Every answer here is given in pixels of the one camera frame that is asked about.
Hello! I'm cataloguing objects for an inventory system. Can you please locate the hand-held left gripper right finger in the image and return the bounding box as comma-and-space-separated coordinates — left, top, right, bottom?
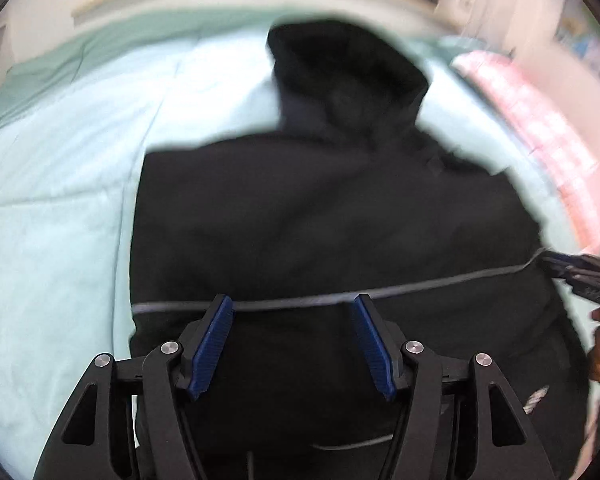
352, 293, 556, 480

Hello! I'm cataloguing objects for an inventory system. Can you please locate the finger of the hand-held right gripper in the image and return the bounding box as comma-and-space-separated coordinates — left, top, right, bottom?
541, 251, 600, 275
561, 268, 600, 307

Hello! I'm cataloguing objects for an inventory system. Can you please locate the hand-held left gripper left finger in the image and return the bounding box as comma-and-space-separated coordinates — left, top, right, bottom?
32, 294, 236, 480

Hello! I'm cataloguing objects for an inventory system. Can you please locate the black hooded jacket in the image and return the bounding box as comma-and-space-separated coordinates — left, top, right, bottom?
128, 19, 593, 480

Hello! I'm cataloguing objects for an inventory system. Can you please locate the pink patterned cloth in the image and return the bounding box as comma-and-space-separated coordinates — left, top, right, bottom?
452, 50, 600, 257

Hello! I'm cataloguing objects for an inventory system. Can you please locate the light green bed sheet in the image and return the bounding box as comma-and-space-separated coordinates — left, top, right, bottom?
0, 7, 600, 480

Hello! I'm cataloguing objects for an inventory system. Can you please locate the colourful wall poster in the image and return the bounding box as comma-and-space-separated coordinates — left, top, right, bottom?
554, 12, 600, 83

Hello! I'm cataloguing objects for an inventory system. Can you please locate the pale bed frame edge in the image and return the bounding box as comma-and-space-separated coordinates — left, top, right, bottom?
71, 0, 438, 23

